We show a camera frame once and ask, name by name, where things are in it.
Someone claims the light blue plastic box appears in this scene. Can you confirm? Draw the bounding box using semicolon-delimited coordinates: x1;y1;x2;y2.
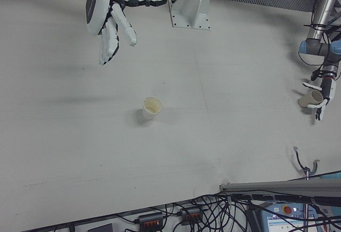
321;171;341;180

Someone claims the crumpled rim paper cup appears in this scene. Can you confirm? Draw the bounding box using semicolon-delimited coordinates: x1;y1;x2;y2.
142;96;164;122

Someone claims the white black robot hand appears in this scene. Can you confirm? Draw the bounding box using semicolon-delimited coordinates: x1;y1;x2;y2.
302;79;337;122
85;0;168;67

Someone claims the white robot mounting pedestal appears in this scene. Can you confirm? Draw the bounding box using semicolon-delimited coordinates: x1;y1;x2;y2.
167;0;218;31

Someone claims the grey aluminium rail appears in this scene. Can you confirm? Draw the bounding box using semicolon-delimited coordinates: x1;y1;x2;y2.
220;180;341;198

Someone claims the smooth paper cup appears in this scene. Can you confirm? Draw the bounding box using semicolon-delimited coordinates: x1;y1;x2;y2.
297;89;324;108

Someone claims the grey blue teach pendant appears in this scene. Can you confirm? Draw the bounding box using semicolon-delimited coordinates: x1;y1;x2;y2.
247;202;341;232

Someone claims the black cable bundle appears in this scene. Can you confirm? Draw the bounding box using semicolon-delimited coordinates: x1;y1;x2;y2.
114;192;341;232

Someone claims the black orange power strip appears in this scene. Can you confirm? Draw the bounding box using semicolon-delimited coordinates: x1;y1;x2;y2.
180;206;204;225
137;211;164;229

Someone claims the black claw grabber tool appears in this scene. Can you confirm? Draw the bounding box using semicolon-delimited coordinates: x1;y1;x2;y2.
293;146;320;232

